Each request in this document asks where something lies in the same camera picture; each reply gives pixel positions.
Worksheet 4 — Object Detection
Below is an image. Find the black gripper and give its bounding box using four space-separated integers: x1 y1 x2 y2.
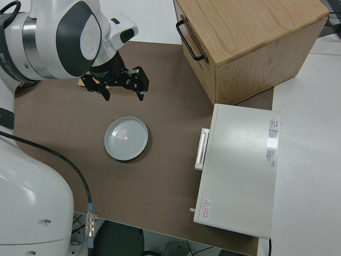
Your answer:
80 52 150 102

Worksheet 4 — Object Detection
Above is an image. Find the gray round plate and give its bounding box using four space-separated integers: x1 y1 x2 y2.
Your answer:
103 116 149 162

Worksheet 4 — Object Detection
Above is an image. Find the brown table mat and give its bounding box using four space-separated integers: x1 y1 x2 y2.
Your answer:
12 41 275 256

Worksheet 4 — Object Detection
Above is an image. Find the large wooden box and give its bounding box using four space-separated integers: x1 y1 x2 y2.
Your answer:
173 0 330 106

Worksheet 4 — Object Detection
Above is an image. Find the white toaster oven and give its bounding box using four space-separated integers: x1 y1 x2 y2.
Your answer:
188 103 283 240

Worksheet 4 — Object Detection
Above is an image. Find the black box handle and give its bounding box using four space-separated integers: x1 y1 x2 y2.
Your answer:
175 20 206 62

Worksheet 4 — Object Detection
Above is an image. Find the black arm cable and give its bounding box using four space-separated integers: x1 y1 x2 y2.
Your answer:
0 132 96 251

